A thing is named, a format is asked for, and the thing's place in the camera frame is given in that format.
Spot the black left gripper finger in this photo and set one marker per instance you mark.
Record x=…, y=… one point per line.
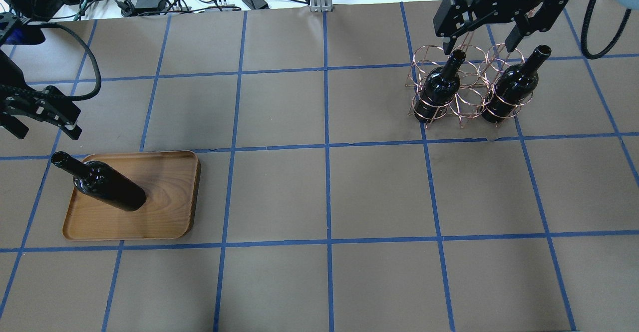
x=56, y=110

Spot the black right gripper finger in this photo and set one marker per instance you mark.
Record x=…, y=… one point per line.
x=453, y=19
x=542, y=21

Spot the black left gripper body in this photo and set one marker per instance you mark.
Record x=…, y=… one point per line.
x=10, y=78

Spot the dark wine bottle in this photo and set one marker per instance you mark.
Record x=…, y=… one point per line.
x=515, y=84
x=439, y=89
x=101, y=182

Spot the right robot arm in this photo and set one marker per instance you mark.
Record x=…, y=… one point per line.
x=630, y=5

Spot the wooden tray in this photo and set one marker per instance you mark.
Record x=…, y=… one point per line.
x=170, y=180

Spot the black power adapter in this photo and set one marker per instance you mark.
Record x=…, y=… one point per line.
x=256, y=4

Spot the copper wire bottle basket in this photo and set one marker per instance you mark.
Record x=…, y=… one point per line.
x=472, y=82

